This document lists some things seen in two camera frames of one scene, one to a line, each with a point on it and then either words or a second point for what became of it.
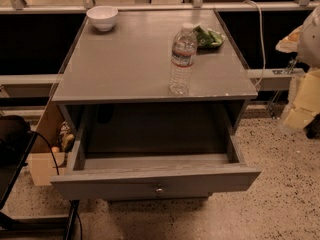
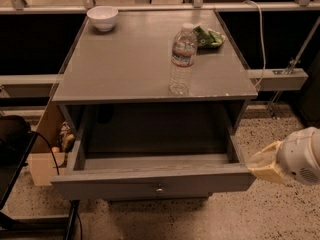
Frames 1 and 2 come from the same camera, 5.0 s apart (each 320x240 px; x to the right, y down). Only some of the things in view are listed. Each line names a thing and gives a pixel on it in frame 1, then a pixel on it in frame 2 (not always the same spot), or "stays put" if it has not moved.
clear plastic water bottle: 184,52 stays put
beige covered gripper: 310,45 -> 299,157
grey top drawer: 154,151 stays put
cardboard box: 42,161 stays put
